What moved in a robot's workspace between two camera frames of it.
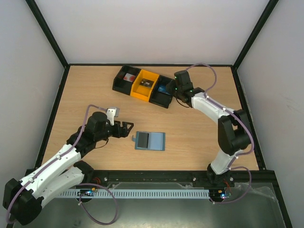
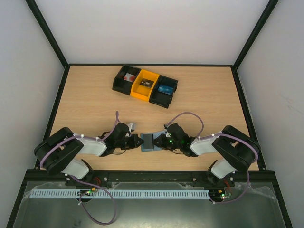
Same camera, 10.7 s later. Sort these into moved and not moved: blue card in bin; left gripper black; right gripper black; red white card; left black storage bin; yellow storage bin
Moved: left gripper black; right gripper black
Not moved: left black storage bin; red white card; blue card in bin; yellow storage bin
